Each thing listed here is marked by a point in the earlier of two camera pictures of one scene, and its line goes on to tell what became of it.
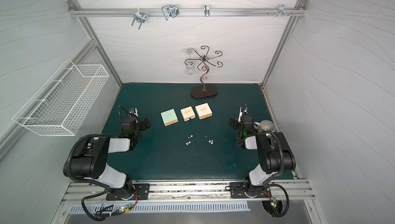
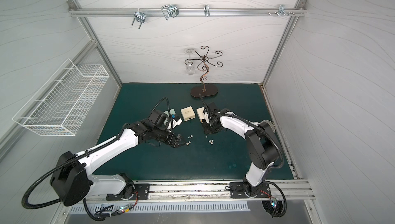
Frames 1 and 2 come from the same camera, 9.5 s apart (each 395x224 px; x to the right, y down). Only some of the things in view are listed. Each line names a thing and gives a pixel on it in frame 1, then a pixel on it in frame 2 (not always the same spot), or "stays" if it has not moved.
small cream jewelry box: [187, 113] stays
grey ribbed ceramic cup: [265, 126] stays
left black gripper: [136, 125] to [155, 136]
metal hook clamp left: [140, 16] stays
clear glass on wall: [190, 68] stays
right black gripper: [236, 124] to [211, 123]
